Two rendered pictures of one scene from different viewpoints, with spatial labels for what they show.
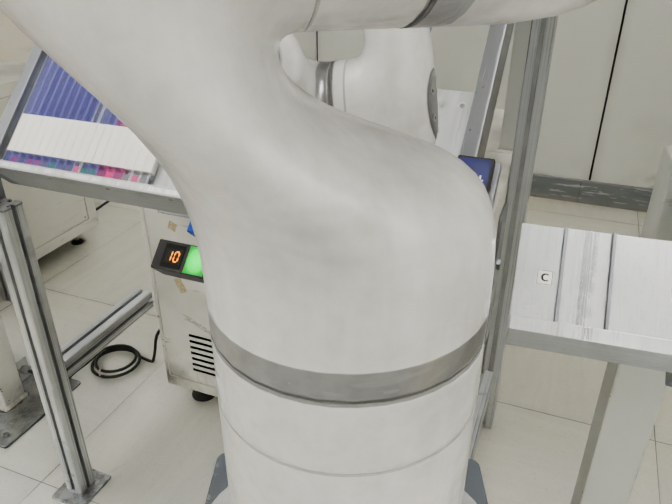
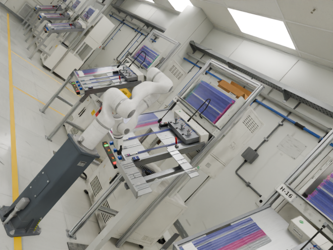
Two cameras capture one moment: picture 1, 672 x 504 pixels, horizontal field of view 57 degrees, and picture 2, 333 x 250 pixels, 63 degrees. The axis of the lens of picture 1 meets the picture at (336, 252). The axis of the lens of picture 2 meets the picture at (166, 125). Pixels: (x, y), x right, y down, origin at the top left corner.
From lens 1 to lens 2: 1.63 m
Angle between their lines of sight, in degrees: 36
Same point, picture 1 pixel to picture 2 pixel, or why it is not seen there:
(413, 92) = (125, 127)
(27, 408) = not seen: hidden behind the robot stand
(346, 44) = (193, 186)
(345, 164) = (107, 112)
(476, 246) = (108, 120)
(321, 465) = (93, 124)
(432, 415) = (99, 126)
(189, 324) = (98, 173)
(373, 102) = (122, 125)
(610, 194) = not seen: outside the picture
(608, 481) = (113, 221)
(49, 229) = (100, 153)
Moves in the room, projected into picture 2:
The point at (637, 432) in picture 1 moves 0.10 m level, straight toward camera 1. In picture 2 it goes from (122, 214) to (111, 208)
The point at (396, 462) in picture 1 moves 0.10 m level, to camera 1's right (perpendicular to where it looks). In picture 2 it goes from (95, 127) to (104, 137)
